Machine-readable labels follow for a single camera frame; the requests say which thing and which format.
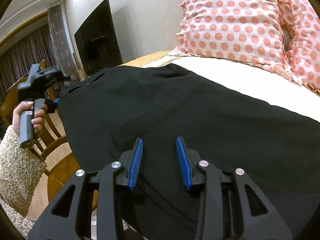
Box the black pants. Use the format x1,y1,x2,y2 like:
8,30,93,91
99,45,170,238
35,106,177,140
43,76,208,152
58,64,319,239

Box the cream fleece sleeve forearm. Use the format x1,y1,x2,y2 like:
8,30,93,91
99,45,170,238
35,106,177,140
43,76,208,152
0,125,47,239

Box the person's left hand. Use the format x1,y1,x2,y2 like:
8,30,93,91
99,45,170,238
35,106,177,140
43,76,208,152
12,101,48,136

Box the dark curtain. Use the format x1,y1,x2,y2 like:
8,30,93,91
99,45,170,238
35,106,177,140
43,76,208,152
0,3,78,106

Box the wooden chair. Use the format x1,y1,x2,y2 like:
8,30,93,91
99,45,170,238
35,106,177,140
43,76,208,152
0,59,98,212

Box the dark wooden headboard panel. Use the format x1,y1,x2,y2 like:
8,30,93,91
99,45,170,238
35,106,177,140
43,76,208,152
74,0,123,75

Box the yellow patterned bed sheet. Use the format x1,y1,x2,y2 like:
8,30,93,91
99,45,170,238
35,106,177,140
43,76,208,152
124,51,320,121

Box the pink polka dot pillow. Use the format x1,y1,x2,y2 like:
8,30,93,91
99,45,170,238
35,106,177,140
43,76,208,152
278,0,319,94
171,0,290,73

